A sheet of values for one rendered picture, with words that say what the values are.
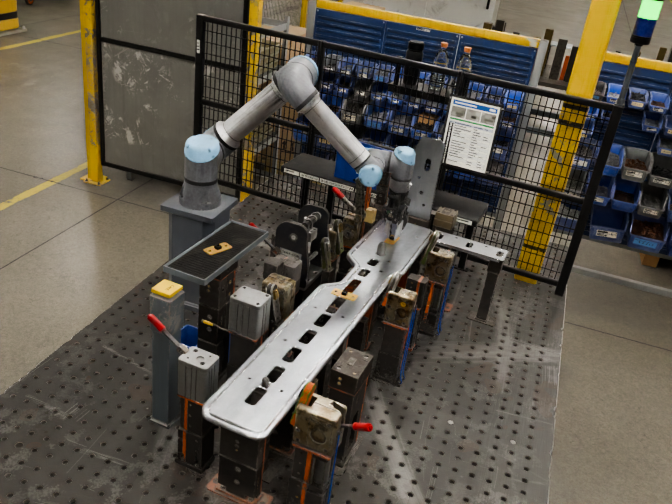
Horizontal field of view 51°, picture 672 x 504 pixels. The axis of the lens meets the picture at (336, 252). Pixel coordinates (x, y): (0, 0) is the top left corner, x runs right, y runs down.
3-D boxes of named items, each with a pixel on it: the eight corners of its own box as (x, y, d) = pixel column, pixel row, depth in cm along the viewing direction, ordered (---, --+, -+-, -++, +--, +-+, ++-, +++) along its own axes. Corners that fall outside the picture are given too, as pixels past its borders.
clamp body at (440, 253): (436, 342, 262) (454, 261, 245) (406, 332, 265) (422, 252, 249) (442, 330, 269) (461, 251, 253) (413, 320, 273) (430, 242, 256)
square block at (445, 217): (436, 294, 292) (454, 217, 276) (418, 288, 295) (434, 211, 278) (442, 286, 299) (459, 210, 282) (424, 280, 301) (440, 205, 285)
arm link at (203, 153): (178, 179, 241) (179, 142, 235) (191, 165, 253) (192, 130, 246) (212, 185, 240) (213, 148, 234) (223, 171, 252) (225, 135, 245)
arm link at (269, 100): (184, 150, 249) (296, 54, 227) (197, 137, 262) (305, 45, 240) (206, 175, 252) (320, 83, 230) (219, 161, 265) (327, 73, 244)
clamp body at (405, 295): (398, 390, 234) (416, 303, 217) (365, 378, 237) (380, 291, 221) (407, 375, 241) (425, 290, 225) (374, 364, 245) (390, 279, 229)
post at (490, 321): (493, 327, 275) (510, 263, 262) (466, 318, 278) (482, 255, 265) (496, 319, 280) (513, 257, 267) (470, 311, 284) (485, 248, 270)
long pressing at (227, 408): (272, 448, 163) (273, 443, 163) (191, 414, 170) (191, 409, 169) (436, 232, 278) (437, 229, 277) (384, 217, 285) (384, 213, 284)
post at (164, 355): (168, 429, 204) (170, 303, 184) (147, 420, 207) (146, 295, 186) (183, 414, 211) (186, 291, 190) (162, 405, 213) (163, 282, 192)
